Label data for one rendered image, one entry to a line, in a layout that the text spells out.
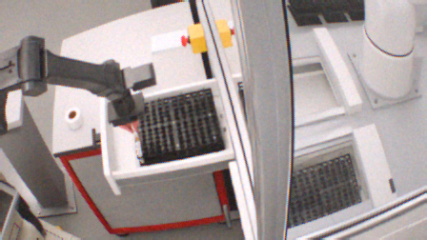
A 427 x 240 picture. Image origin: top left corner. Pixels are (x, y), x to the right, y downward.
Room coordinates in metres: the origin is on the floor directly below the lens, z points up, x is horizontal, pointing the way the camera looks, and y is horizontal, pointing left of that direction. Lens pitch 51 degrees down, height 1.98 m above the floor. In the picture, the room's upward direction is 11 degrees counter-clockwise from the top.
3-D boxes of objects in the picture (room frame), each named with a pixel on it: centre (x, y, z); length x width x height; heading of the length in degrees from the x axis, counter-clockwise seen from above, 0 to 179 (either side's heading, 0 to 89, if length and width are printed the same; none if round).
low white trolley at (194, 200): (1.30, 0.29, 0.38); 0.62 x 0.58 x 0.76; 1
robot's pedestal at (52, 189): (1.32, 0.93, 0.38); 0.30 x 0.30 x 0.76; 4
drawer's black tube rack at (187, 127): (0.89, 0.10, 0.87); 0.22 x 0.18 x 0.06; 91
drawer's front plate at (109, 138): (0.89, 0.30, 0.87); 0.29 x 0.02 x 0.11; 1
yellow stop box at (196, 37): (1.23, 0.00, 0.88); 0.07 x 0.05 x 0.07; 1
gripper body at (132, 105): (0.86, 0.20, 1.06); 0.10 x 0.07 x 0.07; 92
